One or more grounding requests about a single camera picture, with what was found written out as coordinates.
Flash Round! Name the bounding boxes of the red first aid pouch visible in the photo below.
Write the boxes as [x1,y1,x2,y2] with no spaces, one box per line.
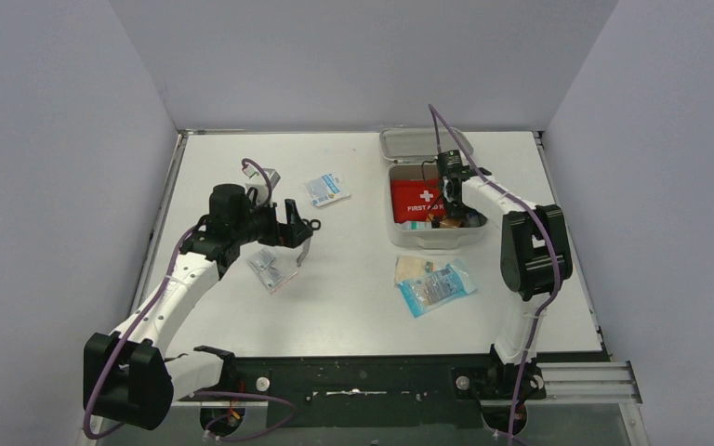
[390,179,445,224]

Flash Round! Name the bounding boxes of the small white blue tube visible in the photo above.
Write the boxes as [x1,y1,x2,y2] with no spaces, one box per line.
[462,211,486,228]

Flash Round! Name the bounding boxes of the white plastic bottle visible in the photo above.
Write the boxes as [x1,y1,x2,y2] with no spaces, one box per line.
[399,221,433,230]

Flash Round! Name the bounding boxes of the brown bottle orange cap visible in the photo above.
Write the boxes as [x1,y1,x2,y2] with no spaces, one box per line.
[430,216,464,229]

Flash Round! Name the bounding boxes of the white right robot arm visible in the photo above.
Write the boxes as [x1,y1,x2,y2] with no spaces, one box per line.
[435,150,573,399]

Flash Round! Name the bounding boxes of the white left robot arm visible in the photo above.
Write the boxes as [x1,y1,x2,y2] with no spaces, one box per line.
[83,184,322,439]

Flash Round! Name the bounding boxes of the clear bag of wipes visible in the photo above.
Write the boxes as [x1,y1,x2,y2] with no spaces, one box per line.
[245,247,298,294]

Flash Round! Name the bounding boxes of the white blue label packet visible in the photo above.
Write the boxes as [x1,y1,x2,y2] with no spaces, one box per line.
[303,173,351,208]

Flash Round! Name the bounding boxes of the grey open storage box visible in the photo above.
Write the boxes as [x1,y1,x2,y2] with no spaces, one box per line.
[378,127,486,250]

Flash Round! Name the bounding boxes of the beige gauze packet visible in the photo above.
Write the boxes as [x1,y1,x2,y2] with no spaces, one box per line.
[394,256,437,284]

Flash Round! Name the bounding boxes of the blue mask packet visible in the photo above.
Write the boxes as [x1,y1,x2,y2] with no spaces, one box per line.
[397,259,477,318]

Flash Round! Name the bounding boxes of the black handled scissors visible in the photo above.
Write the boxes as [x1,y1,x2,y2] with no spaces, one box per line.
[296,218,322,268]

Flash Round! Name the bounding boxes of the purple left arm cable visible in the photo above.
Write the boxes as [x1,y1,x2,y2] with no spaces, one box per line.
[81,158,272,441]

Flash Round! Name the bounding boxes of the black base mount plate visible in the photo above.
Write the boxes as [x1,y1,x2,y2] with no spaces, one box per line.
[191,352,547,436]

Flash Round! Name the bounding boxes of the aluminium frame rail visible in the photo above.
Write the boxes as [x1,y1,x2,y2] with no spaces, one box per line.
[527,361,642,405]

